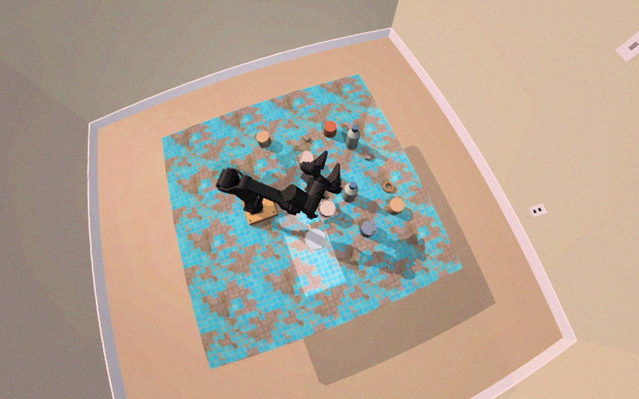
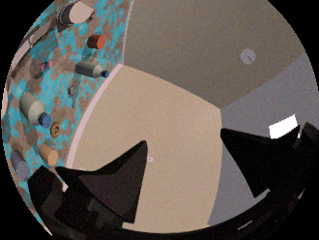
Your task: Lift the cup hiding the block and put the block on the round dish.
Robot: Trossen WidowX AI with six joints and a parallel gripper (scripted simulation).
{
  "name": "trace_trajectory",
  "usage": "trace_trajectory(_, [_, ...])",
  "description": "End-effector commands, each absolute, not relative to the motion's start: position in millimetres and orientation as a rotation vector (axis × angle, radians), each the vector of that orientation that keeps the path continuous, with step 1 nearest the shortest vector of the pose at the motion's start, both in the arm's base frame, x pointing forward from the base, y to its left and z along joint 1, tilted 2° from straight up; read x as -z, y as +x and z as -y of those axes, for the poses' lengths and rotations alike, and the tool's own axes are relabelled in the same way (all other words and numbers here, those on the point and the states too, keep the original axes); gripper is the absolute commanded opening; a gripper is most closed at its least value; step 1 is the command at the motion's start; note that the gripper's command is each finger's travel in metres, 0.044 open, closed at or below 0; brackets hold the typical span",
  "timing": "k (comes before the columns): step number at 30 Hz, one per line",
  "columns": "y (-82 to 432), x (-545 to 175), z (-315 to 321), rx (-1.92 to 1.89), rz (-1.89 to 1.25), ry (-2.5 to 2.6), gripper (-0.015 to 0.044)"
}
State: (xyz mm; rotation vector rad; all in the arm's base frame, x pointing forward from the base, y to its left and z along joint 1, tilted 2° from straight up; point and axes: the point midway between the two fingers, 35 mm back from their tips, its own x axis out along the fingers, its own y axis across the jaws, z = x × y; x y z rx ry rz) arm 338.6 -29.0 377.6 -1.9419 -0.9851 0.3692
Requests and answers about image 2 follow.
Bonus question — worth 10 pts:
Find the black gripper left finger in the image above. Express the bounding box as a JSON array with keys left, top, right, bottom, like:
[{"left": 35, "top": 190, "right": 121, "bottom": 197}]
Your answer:
[{"left": 54, "top": 140, "right": 148, "bottom": 225}]

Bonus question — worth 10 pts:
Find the dark grey bottle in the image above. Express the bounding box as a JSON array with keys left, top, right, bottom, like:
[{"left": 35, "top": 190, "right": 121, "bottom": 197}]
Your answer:
[
  {"left": 19, "top": 92, "right": 51, "bottom": 129},
  {"left": 75, "top": 61, "right": 109, "bottom": 78}
]

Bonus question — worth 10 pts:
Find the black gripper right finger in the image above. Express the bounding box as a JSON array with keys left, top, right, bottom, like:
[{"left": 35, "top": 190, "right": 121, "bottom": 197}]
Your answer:
[{"left": 220, "top": 125, "right": 300, "bottom": 197}]

